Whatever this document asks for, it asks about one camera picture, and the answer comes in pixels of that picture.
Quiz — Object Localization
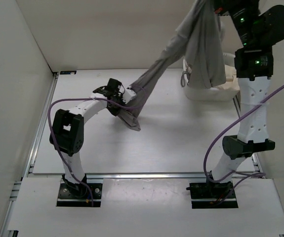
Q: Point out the grey trousers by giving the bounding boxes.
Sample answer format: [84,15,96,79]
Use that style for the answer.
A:
[118,0,226,131]

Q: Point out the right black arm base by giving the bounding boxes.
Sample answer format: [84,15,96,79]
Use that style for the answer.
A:
[186,181,239,209]

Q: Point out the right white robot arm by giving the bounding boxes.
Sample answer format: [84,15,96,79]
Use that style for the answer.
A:
[204,0,284,198]

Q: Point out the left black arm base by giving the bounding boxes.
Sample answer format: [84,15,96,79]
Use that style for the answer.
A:
[56,174,103,207]

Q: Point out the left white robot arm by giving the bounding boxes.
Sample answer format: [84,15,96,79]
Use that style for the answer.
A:
[48,79,136,198]

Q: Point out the beige trousers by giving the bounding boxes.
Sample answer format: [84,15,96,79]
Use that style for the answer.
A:
[215,65,240,91]

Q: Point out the blue label sticker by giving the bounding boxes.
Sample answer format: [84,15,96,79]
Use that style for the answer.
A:
[60,71,77,75]

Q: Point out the white laundry basket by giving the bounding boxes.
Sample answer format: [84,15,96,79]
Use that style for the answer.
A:
[180,52,239,101]

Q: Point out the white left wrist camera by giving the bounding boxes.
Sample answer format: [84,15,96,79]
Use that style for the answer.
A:
[122,88,137,104]

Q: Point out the left aluminium rail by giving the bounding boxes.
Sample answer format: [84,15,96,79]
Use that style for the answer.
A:
[20,72,59,181]

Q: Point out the front aluminium rail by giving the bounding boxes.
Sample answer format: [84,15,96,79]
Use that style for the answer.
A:
[28,172,263,180]

